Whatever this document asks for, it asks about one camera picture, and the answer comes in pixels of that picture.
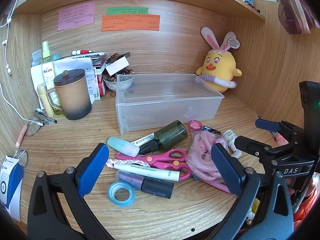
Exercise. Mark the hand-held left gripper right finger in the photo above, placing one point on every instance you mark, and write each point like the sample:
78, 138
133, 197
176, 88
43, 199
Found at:
225, 167

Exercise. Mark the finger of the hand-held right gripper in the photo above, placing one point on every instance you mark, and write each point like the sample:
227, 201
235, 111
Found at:
265, 124
250, 146

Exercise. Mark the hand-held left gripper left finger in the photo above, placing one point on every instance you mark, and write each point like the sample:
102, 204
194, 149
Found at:
92, 167

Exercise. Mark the small dark blue box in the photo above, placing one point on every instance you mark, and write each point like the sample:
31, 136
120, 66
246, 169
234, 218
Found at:
210, 130

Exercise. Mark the dark green bottle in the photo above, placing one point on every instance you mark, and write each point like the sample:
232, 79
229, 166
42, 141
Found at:
172, 133

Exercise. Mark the clear plastic storage box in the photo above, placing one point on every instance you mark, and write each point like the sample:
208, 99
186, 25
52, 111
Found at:
170, 105

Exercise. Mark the person's right forearm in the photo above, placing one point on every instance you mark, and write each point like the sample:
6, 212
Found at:
308, 205

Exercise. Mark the person's right hand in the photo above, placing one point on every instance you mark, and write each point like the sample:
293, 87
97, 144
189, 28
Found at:
290, 187

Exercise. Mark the blue tape roll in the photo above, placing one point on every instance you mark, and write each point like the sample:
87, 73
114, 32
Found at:
110, 194

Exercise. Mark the mint white small bottle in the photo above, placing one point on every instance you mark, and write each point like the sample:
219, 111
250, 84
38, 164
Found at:
120, 145

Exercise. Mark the pink white braided band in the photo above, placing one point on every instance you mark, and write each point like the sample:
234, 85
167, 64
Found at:
130, 162

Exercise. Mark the white green-print tube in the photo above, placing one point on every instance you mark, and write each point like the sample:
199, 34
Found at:
145, 171

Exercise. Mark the purple black marker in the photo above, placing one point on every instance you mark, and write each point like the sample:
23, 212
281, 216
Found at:
150, 183

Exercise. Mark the pink scissors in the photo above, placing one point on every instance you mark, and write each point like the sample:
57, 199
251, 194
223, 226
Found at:
160, 158

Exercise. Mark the brown lidded mug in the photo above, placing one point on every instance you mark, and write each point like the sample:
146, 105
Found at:
75, 97

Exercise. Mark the yellow bunny-eared chick plush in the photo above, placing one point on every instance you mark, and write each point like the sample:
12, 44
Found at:
220, 65

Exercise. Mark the thin-framed eyeglasses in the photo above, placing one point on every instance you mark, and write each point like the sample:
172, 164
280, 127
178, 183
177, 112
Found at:
21, 136

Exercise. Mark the white blue carton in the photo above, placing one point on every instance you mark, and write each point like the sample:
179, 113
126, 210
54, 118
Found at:
10, 180

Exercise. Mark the white ceramic bowl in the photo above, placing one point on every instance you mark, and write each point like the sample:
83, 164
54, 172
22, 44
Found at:
112, 86

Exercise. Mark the cream lip balm tube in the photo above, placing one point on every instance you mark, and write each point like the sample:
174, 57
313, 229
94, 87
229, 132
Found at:
43, 97

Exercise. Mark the white card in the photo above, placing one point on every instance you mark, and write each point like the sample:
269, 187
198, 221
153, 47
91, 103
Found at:
117, 66

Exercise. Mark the stack of papers and booklets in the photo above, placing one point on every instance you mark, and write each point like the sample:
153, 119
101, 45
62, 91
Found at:
75, 63

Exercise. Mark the yellow-green spray bottle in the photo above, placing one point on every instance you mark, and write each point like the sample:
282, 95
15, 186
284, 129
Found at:
47, 70

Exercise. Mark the brown hair clip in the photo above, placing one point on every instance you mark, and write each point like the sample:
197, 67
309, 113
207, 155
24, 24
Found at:
112, 58

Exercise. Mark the dark red cloth bag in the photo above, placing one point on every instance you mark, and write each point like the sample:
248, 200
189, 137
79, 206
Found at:
292, 12

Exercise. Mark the red white marker pen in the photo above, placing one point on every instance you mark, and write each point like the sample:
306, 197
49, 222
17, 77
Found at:
82, 52

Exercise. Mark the orange paper note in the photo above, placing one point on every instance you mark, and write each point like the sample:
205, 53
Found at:
130, 23

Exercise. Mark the pink paper note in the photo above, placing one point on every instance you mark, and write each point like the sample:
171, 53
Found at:
76, 16

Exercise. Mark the green paper note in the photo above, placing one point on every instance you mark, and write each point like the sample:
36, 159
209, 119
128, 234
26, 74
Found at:
127, 10

